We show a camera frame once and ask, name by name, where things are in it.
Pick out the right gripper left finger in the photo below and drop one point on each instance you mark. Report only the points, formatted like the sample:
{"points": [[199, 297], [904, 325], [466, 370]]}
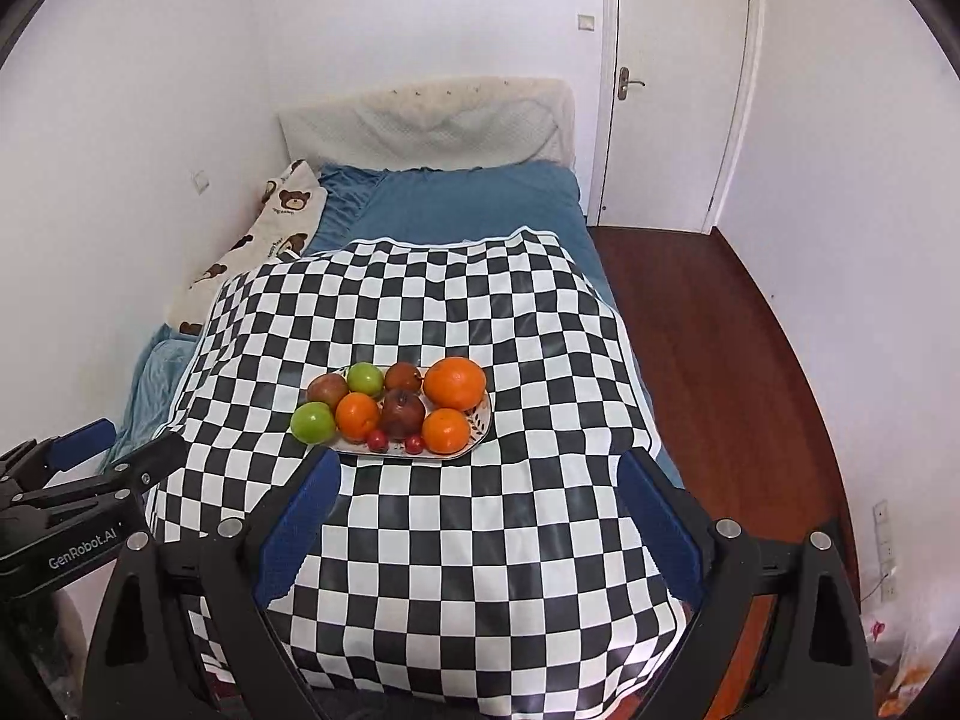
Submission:
{"points": [[286, 524]]}

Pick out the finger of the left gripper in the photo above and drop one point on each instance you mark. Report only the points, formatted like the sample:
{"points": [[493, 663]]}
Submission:
{"points": [[82, 444], [152, 463]]}

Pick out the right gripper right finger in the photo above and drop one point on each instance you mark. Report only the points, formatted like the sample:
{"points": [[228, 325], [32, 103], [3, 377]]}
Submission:
{"points": [[668, 519]]}

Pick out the red cherry tomato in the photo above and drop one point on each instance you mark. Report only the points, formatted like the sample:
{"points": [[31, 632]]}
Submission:
{"points": [[414, 445], [377, 441]]}

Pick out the brownish green apple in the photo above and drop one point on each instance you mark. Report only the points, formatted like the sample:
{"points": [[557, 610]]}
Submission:
{"points": [[330, 389]]}

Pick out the red brown apple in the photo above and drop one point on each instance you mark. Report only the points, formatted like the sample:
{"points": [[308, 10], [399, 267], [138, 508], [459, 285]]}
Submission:
{"points": [[402, 414]]}

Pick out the small orange front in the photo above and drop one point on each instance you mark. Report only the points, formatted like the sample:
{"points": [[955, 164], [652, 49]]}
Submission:
{"points": [[445, 431]]}

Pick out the dark orange fruit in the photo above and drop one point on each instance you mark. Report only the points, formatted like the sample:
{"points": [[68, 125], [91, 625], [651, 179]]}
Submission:
{"points": [[403, 376]]}

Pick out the large orange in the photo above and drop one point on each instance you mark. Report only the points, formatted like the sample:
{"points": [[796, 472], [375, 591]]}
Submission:
{"points": [[456, 383]]}

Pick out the black white checkered cloth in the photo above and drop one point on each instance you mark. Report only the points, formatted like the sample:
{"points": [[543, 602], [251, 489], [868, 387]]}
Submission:
{"points": [[510, 580]]}

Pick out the floral oval plate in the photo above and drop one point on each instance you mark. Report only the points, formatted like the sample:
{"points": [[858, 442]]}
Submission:
{"points": [[479, 419]]}

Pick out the plastic bags on floor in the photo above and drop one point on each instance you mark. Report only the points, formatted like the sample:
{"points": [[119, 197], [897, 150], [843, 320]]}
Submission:
{"points": [[903, 655]]}

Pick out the bear print pillow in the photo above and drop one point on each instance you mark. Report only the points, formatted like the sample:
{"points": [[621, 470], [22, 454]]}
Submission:
{"points": [[291, 208]]}

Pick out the white padded headboard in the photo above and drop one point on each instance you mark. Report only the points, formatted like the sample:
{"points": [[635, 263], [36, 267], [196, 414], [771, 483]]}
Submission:
{"points": [[488, 121]]}

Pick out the white door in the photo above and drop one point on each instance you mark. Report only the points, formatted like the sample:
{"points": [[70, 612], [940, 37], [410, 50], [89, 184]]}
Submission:
{"points": [[665, 156]]}

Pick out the wall power outlet right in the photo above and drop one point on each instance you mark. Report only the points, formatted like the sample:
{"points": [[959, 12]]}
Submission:
{"points": [[883, 532]]}

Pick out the door handle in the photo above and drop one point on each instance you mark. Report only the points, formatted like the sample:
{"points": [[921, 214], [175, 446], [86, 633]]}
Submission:
{"points": [[626, 81]]}

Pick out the wall light switch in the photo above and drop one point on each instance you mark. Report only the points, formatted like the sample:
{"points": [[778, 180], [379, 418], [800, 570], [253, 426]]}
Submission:
{"points": [[586, 21]]}

